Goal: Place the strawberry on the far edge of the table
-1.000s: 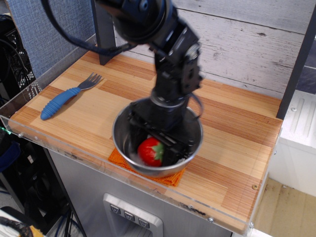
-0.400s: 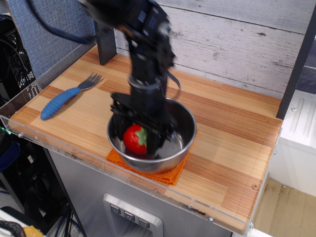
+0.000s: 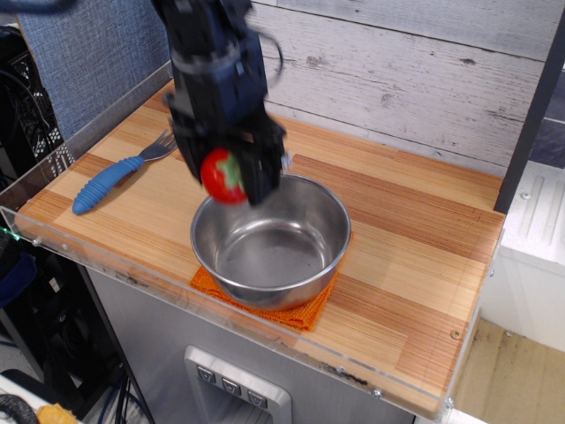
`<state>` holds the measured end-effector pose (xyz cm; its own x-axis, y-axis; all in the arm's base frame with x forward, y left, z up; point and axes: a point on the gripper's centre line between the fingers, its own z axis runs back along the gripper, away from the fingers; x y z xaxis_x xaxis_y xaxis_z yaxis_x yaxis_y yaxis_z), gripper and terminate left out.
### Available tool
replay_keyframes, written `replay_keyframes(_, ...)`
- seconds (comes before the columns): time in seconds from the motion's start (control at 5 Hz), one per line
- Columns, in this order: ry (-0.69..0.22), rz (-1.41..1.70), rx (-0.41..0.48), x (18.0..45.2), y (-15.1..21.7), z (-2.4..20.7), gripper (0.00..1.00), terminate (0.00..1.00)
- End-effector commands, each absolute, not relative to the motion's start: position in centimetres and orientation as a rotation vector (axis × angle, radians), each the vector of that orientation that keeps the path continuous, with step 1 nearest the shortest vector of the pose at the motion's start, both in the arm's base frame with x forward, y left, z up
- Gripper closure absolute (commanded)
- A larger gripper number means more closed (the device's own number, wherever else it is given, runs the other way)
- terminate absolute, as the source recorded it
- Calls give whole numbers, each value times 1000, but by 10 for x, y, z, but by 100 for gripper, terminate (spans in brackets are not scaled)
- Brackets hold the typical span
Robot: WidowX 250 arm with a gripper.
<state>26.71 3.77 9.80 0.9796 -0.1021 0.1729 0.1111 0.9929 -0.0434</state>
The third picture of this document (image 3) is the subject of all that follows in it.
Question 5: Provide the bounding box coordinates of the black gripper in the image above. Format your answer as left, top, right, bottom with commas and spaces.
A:
167, 30, 285, 206

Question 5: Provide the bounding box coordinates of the red toy strawberry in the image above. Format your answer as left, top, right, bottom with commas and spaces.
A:
200, 148, 247, 205

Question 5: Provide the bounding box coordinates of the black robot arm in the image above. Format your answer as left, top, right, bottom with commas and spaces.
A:
154, 1, 286, 205

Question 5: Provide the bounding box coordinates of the stainless steel bowl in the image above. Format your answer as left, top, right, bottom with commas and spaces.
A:
191, 175, 352, 311

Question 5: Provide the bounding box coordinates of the clear acrylic table guard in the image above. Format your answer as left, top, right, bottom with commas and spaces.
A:
15, 71, 504, 423

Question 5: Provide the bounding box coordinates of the orange cloth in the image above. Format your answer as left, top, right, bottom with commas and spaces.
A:
190, 254, 347, 331

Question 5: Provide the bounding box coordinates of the black plastic crate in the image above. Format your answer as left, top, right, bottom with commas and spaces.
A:
1, 25, 74, 187

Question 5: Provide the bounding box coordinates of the silver cabinet with dispenser panel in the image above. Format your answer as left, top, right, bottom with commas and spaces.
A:
89, 271, 414, 423

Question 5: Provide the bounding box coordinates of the yellow object at corner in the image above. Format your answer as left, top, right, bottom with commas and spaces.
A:
36, 404, 79, 424

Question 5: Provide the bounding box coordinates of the white appliance on right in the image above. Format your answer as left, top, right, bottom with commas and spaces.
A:
479, 162, 564, 351

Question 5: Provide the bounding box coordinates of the blue handled fork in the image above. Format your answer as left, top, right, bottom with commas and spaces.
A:
72, 131, 177, 215

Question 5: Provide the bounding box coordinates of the dark right post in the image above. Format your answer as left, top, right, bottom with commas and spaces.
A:
493, 12, 564, 214

